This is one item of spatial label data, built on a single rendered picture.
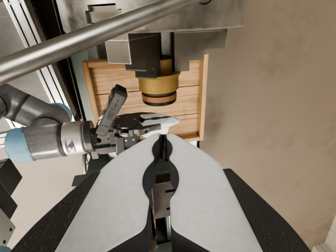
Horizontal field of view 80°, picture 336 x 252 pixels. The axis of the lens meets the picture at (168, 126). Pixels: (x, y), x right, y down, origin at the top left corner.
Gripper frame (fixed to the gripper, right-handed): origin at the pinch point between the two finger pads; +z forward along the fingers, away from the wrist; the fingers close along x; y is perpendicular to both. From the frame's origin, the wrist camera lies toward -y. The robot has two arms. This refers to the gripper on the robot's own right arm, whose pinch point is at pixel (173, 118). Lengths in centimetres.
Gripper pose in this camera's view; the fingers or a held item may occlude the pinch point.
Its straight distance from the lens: 48.0
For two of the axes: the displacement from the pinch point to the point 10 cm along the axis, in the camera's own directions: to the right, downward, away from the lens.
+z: 9.8, -1.2, 1.6
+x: 2.0, 4.5, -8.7
